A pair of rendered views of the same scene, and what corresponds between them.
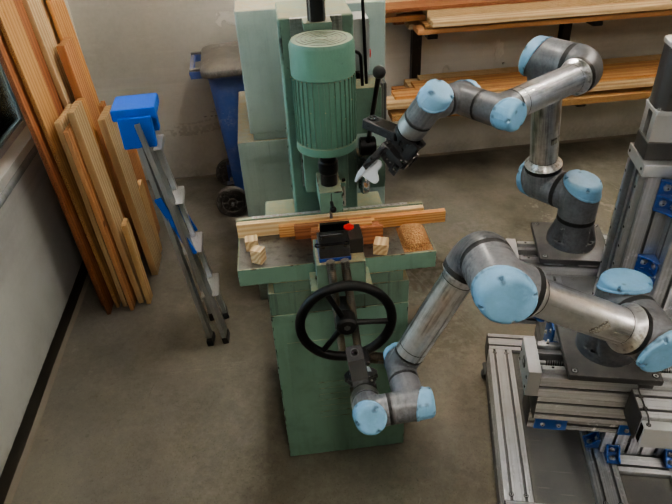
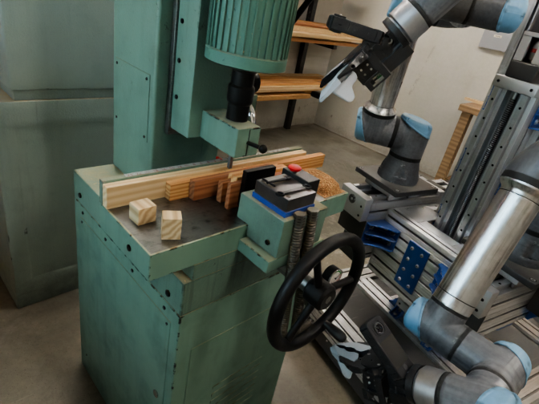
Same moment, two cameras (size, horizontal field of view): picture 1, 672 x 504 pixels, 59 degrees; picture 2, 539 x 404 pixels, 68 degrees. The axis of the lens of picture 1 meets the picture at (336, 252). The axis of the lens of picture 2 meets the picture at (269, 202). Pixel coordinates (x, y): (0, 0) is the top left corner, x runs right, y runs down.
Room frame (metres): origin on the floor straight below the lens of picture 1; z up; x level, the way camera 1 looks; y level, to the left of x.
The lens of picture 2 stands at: (0.87, 0.55, 1.35)
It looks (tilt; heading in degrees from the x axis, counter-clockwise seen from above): 27 degrees down; 316
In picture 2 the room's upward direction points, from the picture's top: 12 degrees clockwise
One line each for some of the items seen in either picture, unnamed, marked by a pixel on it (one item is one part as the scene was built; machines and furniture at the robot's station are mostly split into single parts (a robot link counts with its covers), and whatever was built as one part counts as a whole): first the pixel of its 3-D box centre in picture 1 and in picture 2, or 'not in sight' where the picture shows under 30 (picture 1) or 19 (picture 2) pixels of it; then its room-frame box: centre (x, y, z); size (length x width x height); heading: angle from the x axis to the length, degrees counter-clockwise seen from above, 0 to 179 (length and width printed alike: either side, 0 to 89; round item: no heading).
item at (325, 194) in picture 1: (330, 193); (228, 135); (1.62, 0.01, 1.03); 0.14 x 0.07 x 0.09; 5
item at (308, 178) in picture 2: (339, 241); (290, 187); (1.41, -0.01, 0.99); 0.13 x 0.11 x 0.06; 95
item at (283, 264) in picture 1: (336, 257); (253, 216); (1.49, 0.00, 0.87); 0.61 x 0.30 x 0.06; 95
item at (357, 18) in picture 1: (357, 41); not in sight; (1.93, -0.10, 1.40); 0.10 x 0.06 x 0.16; 5
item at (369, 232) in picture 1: (347, 236); (263, 187); (1.51, -0.04, 0.93); 0.22 x 0.01 x 0.06; 95
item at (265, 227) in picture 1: (331, 221); (223, 173); (1.62, 0.01, 0.93); 0.60 x 0.02 x 0.05; 95
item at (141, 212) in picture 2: (251, 243); (142, 211); (1.53, 0.26, 0.92); 0.04 x 0.04 x 0.04; 8
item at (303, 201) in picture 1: (318, 119); (171, 50); (1.89, 0.04, 1.16); 0.22 x 0.22 x 0.72; 5
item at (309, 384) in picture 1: (334, 331); (181, 317); (1.72, 0.02, 0.36); 0.58 x 0.45 x 0.71; 5
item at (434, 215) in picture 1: (362, 222); (257, 172); (1.61, -0.09, 0.92); 0.54 x 0.02 x 0.04; 95
